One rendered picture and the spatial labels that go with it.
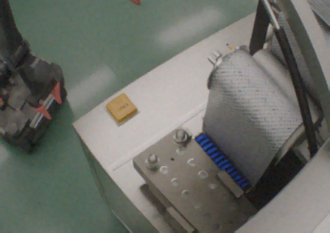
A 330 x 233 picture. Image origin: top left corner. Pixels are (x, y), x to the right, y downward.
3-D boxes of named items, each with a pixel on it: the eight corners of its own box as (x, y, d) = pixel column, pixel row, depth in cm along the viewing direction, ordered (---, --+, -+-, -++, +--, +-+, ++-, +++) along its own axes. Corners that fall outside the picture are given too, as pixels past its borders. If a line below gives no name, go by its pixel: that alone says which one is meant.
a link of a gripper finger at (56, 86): (71, 99, 119) (55, 77, 113) (57, 118, 115) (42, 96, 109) (58, 96, 123) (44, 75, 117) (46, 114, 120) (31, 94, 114)
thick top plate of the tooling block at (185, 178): (180, 135, 124) (181, 124, 119) (263, 227, 109) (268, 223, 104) (132, 167, 119) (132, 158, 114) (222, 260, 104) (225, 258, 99)
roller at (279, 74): (264, 65, 119) (271, 42, 109) (315, 127, 110) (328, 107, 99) (238, 86, 115) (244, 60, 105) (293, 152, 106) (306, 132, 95)
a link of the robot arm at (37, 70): (20, 37, 104) (2, 58, 100) (37, 35, 97) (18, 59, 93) (37, 63, 112) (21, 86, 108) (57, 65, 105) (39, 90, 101)
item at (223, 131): (202, 128, 120) (211, 91, 103) (253, 186, 111) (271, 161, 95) (201, 129, 119) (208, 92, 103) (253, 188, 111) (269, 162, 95)
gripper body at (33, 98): (57, 80, 113) (45, 62, 109) (38, 108, 109) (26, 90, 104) (46, 78, 117) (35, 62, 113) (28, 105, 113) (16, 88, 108)
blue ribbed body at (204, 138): (203, 136, 120) (205, 130, 117) (250, 189, 112) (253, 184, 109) (193, 143, 119) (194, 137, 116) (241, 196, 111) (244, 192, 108)
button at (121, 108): (124, 95, 138) (124, 91, 136) (138, 111, 135) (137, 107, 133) (105, 108, 136) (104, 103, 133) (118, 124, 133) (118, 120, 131)
